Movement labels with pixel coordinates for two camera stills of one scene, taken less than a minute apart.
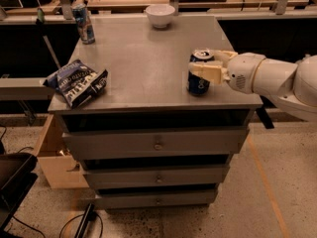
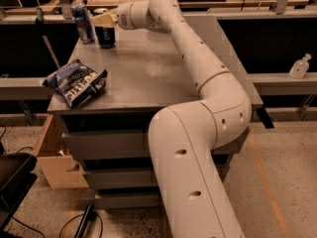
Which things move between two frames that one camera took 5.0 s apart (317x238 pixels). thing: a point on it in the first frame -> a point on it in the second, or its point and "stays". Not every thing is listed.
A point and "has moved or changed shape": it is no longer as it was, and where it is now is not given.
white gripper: (244, 71) -> (123, 16)
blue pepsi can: (196, 85) has moved or changed shape
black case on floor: (16, 178) stays
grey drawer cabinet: (147, 143) stays
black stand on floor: (89, 215) stays
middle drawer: (105, 178) stays
